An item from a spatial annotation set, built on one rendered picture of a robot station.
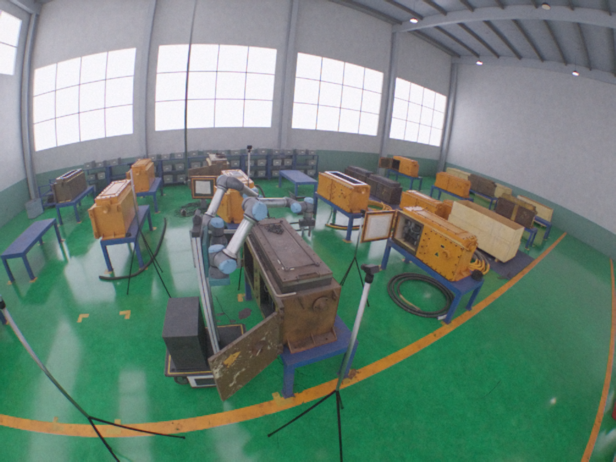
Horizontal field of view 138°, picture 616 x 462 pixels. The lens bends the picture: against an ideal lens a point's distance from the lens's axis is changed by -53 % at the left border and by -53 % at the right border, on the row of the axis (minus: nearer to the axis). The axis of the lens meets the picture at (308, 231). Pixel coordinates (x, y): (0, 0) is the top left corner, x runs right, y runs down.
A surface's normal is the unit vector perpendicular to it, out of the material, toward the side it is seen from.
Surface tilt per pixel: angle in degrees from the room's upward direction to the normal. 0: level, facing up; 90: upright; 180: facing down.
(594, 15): 90
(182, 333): 0
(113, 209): 90
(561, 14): 90
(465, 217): 90
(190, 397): 0
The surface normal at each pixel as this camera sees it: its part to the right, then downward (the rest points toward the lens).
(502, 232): -0.91, 0.11
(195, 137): 0.43, 0.40
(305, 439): 0.08, -0.91
